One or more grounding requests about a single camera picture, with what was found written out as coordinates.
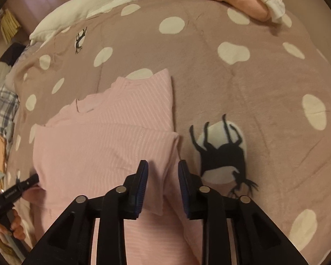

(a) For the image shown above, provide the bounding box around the dark brown pillow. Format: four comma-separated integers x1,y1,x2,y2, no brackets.
0,43,26,67

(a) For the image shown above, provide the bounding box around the person's left hand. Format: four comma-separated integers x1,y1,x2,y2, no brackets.
0,208,26,240

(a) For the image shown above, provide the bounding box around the yellow fringed hanging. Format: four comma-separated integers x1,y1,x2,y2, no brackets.
0,8,21,43

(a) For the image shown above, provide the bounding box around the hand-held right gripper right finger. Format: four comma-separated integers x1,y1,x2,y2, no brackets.
177,159,309,265

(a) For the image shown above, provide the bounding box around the polka dot blanket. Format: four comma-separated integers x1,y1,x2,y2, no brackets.
6,0,331,265

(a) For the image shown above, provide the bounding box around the white goose plush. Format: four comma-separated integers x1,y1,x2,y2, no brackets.
30,0,180,45

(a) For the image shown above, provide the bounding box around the plaid pillow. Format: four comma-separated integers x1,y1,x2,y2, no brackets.
0,84,20,141

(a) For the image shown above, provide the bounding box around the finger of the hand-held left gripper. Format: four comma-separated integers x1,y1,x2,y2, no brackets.
15,173,40,192

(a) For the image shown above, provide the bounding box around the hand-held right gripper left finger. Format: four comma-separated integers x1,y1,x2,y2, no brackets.
22,159,149,265

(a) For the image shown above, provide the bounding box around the pink striped top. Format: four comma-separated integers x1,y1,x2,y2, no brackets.
32,69,205,265

